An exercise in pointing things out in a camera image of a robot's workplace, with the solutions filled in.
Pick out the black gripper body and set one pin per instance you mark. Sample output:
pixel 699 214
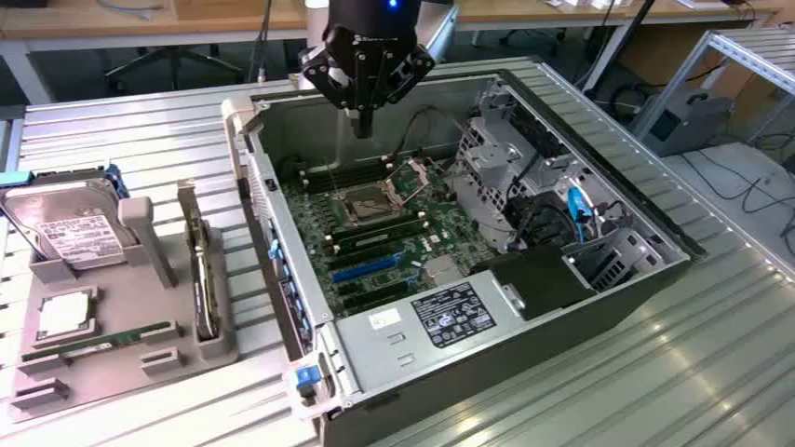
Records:
pixel 373 28

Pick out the black graphics card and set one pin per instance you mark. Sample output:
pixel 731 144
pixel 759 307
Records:
pixel 202 279

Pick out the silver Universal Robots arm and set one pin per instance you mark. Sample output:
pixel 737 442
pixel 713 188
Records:
pixel 315 25

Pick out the black office chair base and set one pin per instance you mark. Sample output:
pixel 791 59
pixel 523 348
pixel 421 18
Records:
pixel 529 33
pixel 175 58

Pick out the brown cardboard box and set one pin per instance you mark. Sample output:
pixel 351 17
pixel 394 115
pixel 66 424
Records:
pixel 218 9

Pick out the thin socket locking lever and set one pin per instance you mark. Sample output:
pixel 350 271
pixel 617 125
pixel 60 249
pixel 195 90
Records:
pixel 334 174

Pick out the metal socket cover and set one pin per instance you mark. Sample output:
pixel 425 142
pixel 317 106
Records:
pixel 393 192

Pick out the silver drive cage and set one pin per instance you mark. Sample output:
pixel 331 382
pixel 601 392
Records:
pixel 491 186

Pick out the CPU socket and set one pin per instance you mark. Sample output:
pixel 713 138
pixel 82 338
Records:
pixel 366 205

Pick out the green motherboard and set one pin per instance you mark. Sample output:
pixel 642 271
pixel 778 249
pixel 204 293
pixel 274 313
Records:
pixel 311 219

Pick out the green RAM stick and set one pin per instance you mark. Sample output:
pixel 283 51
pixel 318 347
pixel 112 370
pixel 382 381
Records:
pixel 87 348
pixel 379 239

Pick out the black slanted pole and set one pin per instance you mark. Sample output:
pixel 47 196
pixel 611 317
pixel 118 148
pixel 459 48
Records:
pixel 639 11

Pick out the black expansion slot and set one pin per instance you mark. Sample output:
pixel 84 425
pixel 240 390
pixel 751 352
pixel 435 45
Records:
pixel 379 298
pixel 361 259

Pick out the silver chipset heatsink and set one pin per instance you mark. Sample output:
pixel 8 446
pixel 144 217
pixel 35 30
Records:
pixel 445 271

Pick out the blue expansion slot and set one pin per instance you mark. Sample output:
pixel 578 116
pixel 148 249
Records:
pixel 366 271

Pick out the black plastic air shroud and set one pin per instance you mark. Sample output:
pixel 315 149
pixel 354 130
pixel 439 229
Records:
pixel 541 284

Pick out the silver hard disk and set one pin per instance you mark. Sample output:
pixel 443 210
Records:
pixel 80 233

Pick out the perforated metal disk bay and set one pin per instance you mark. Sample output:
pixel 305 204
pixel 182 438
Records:
pixel 615 265

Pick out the aluminium slat side table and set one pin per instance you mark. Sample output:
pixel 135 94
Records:
pixel 746 46

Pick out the grey parts rack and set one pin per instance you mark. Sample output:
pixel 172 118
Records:
pixel 124 307

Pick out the silver power supply unit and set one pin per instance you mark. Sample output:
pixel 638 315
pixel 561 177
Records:
pixel 385 354

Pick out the open black PC case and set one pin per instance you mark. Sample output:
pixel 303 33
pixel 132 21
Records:
pixel 529 354

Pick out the blue case latch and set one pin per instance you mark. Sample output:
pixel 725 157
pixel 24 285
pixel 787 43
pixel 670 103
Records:
pixel 307 377

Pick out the silver CPU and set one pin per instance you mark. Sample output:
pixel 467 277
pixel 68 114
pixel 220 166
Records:
pixel 62 314

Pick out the wooden desk white frame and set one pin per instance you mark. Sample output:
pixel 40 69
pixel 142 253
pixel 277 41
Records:
pixel 94 25
pixel 559 16

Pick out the blue disk carrier bracket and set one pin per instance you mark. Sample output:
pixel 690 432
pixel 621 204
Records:
pixel 15 180

